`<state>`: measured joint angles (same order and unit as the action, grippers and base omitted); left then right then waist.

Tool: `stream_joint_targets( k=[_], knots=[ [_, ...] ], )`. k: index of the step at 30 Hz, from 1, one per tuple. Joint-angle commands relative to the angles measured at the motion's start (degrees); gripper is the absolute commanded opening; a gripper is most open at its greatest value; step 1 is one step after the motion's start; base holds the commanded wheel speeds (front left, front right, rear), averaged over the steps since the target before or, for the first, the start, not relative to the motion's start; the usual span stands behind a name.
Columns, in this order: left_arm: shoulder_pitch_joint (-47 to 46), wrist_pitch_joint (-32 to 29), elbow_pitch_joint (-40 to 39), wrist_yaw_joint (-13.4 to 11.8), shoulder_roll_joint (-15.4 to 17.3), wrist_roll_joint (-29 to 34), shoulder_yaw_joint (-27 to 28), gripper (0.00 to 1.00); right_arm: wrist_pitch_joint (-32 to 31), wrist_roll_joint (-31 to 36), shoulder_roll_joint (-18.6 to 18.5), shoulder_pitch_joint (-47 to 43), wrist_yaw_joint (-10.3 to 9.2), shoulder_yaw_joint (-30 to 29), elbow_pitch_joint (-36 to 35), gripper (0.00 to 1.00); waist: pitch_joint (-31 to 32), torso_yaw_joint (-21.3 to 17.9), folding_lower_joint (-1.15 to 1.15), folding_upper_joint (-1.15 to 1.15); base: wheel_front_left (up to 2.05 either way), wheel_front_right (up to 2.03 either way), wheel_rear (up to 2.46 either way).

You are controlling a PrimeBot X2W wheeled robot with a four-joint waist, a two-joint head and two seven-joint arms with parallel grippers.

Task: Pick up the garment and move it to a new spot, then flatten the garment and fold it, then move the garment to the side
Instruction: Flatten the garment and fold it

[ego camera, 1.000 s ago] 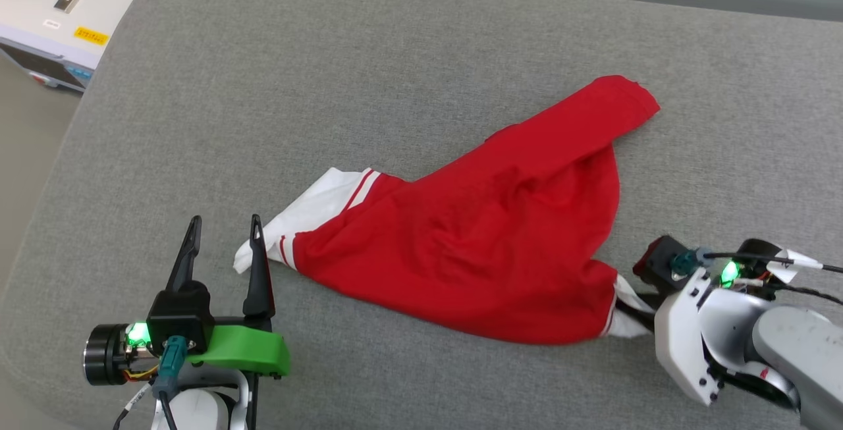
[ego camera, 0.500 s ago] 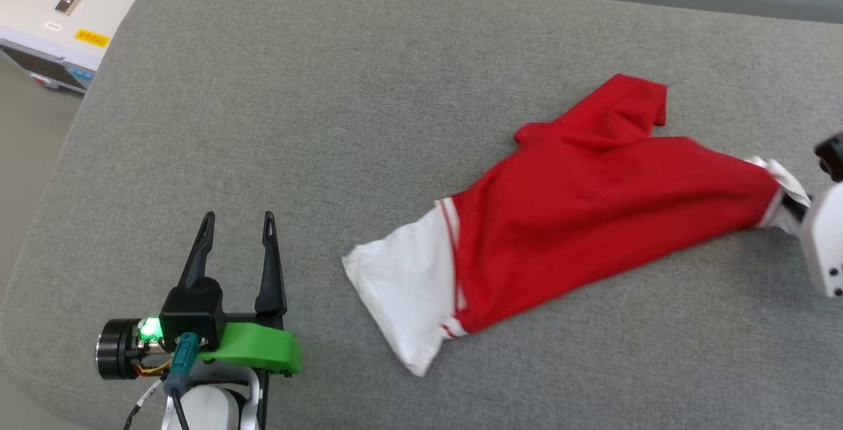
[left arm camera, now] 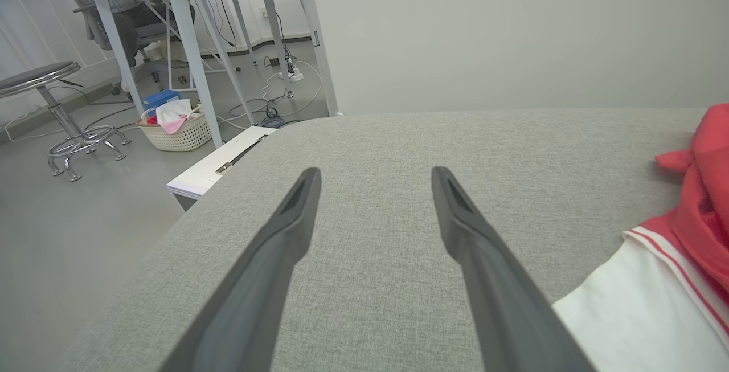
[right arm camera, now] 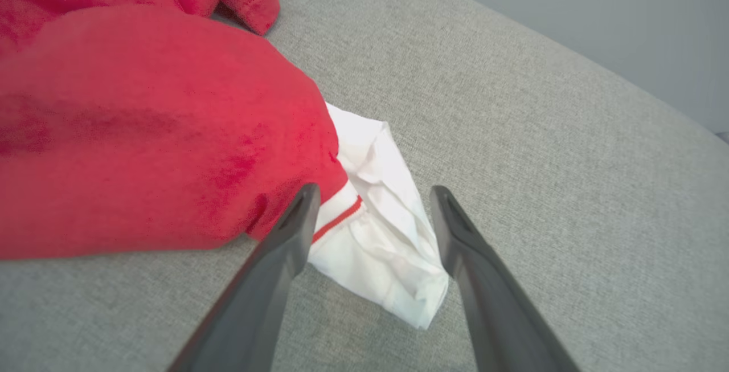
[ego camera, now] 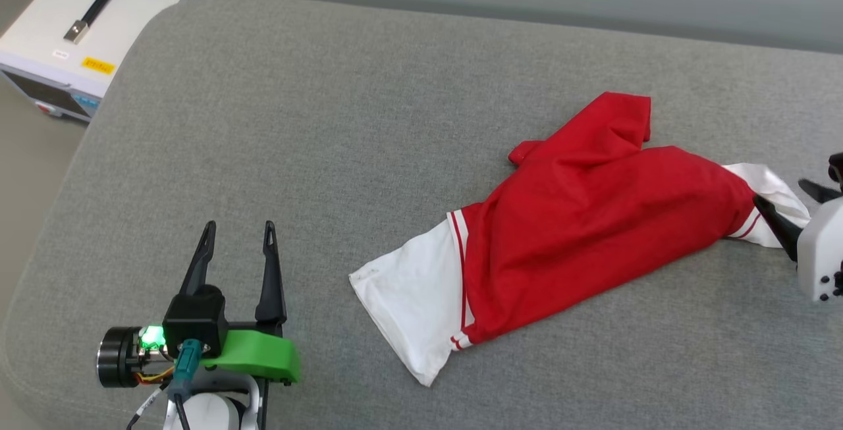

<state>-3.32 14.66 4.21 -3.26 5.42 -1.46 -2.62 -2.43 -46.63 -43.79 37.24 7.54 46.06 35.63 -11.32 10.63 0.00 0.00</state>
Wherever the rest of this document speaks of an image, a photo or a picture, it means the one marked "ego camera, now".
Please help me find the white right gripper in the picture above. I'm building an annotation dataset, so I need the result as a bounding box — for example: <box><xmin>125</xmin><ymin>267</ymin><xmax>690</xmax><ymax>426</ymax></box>
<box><xmin>753</xmin><ymin>178</ymin><xmax>843</xmax><ymax>304</ymax></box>

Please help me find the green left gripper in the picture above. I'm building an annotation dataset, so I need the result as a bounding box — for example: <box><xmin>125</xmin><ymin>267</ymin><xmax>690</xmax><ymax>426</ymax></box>
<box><xmin>179</xmin><ymin>221</ymin><xmax>302</xmax><ymax>386</ymax></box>

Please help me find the red white basketball jersey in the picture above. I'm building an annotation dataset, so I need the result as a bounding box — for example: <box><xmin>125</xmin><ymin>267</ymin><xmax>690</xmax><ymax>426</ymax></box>
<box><xmin>349</xmin><ymin>91</ymin><xmax>812</xmax><ymax>388</ymax></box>

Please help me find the yellow warning label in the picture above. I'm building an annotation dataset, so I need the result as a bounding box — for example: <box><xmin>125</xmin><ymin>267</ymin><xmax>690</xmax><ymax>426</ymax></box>
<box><xmin>80</xmin><ymin>56</ymin><xmax>117</xmax><ymax>76</ymax></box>

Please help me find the left camera cable teal connector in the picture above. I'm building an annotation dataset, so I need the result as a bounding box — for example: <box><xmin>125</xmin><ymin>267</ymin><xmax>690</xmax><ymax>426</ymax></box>
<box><xmin>168</xmin><ymin>340</ymin><xmax>202</xmax><ymax>430</ymax></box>

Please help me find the black box carry handle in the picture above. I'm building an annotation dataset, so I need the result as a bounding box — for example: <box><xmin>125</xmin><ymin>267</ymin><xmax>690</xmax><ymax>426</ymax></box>
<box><xmin>63</xmin><ymin>0</ymin><xmax>141</xmax><ymax>45</ymax></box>

